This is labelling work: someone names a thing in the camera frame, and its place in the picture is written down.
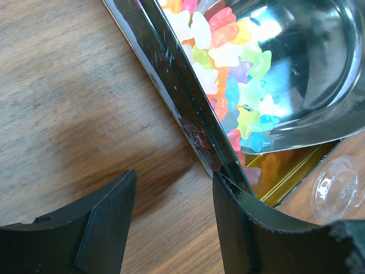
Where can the clear plastic jar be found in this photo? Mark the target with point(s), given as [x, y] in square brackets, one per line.
[338, 191]

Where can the metal scoop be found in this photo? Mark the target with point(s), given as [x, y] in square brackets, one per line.
[316, 76]

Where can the tin of translucent star candies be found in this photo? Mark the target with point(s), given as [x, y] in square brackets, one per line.
[269, 177]

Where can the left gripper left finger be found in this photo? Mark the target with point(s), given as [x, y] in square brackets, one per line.
[88, 235]

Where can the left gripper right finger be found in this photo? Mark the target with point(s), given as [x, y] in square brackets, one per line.
[255, 238]

